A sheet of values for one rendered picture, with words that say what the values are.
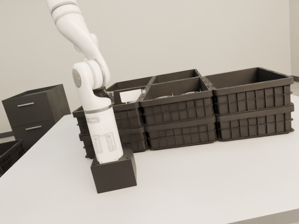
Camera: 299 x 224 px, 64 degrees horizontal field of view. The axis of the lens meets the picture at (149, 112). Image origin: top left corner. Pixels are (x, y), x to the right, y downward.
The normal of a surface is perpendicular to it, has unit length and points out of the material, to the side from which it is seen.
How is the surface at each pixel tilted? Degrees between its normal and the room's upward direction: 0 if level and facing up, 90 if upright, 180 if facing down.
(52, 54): 90
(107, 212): 0
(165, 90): 90
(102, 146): 89
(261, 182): 0
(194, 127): 90
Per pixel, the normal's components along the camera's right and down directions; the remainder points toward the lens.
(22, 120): 0.07, 0.25
